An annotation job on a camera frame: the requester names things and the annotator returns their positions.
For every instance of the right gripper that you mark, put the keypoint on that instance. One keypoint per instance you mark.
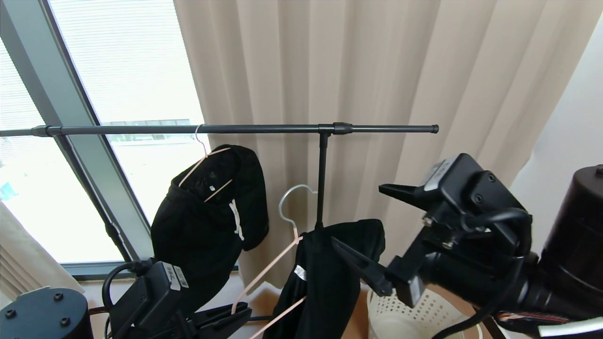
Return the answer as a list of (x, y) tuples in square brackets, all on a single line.
[(452, 278)]

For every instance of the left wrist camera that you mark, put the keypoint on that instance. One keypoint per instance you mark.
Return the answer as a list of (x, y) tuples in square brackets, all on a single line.
[(150, 292)]

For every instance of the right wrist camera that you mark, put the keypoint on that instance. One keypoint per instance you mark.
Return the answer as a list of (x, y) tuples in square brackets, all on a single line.
[(471, 188)]

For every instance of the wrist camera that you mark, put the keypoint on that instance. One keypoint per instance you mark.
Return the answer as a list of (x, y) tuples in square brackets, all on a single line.
[(471, 188), (150, 292)]

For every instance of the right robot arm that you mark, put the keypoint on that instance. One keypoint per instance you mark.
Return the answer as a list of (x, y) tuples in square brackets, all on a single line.
[(574, 245)]

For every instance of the window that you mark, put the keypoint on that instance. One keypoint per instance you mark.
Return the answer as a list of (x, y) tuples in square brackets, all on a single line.
[(47, 94)]

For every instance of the pink clothes hanger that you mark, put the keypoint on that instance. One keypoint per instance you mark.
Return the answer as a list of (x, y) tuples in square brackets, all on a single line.
[(296, 234), (219, 190)]

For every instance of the white laundry basket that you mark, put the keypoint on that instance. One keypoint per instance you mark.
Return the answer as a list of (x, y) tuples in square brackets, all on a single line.
[(400, 320)]

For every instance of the black clothes rack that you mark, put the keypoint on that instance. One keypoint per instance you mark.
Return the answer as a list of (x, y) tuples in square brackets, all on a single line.
[(235, 128)]

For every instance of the beige curtain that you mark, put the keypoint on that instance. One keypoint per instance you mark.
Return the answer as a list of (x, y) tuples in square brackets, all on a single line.
[(377, 56), (23, 263)]

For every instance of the black garment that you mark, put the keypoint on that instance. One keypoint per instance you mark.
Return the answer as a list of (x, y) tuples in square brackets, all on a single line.
[(198, 245), (330, 282)]

